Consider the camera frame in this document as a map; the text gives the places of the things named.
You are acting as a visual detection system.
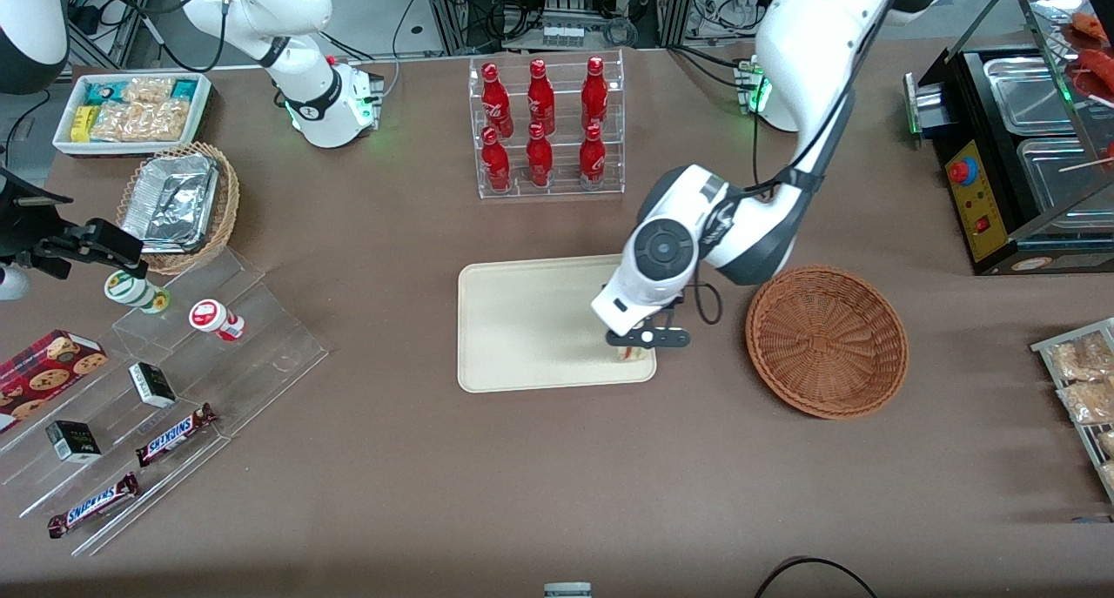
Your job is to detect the red lid yogurt cup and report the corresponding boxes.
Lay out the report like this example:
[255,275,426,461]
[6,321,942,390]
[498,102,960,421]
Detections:
[188,299,246,343]

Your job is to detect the aluminium equipment frame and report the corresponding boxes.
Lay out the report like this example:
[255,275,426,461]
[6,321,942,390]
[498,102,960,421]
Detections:
[416,0,699,52]

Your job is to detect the black food warmer machine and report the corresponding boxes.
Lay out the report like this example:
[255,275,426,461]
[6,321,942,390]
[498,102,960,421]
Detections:
[903,0,1114,276]

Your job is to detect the brown round wicker basket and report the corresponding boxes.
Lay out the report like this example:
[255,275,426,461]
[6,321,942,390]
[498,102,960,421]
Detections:
[745,265,910,421]

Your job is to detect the black looped gripper cable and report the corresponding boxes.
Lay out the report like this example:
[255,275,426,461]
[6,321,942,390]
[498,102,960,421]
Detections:
[687,275,724,326]

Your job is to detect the small black carton box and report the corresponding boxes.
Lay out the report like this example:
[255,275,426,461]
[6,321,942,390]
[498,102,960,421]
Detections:
[44,420,103,465]
[128,361,178,409]

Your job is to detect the clear bag of crackers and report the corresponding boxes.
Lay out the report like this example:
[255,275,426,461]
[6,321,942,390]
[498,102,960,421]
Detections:
[91,99,190,143]
[121,77,176,104]

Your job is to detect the red cola bottle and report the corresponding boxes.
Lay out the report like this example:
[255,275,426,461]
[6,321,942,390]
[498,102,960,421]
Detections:
[578,123,607,191]
[580,56,610,134]
[480,62,515,138]
[480,125,513,192]
[527,58,557,137]
[525,122,555,189]

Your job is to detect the stainless steel pan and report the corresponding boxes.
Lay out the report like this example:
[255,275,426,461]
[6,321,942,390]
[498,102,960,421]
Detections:
[983,55,1081,136]
[1016,136,1114,217]

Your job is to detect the metal snack tray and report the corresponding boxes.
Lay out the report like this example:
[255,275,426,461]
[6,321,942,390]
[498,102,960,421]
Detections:
[1030,317,1114,504]

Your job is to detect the clear acrylic bottle rack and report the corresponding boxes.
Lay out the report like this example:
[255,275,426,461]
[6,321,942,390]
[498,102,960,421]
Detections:
[467,49,627,201]

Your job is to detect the Snickers chocolate bar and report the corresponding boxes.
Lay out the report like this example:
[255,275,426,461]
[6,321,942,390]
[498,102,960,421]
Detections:
[47,472,141,540]
[134,402,219,469]

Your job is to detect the light wicker basket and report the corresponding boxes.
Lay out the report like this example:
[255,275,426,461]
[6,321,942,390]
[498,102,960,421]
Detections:
[115,141,241,276]

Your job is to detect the clear acrylic stepped display stand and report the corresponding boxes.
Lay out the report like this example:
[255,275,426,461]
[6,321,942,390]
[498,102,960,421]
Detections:
[111,248,330,447]
[0,354,234,558]

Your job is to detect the green sunflower yogurt cup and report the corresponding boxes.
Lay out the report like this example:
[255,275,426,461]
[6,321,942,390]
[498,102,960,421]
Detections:
[104,269,171,314]

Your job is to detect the white rectangular snack bin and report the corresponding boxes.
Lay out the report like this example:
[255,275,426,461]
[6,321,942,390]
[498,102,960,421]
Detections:
[51,71,213,158]

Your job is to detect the beige plastic tray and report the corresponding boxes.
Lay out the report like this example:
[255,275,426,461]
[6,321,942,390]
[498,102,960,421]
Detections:
[458,254,659,395]

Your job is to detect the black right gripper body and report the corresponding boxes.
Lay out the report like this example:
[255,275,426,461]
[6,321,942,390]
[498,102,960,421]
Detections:
[0,167,77,268]

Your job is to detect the black floor cable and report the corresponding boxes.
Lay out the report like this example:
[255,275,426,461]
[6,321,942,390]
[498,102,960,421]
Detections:
[752,555,876,598]

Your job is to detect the red chocolate chip cookie box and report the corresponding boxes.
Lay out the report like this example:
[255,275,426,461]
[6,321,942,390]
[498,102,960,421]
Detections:
[0,329,109,434]

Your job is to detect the silver foil packet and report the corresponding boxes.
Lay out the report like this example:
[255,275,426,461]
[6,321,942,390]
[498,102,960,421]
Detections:
[121,153,219,253]

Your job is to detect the clear bag of fried snacks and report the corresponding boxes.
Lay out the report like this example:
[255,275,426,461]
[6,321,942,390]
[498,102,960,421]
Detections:
[1057,380,1114,426]
[1048,332,1114,382]

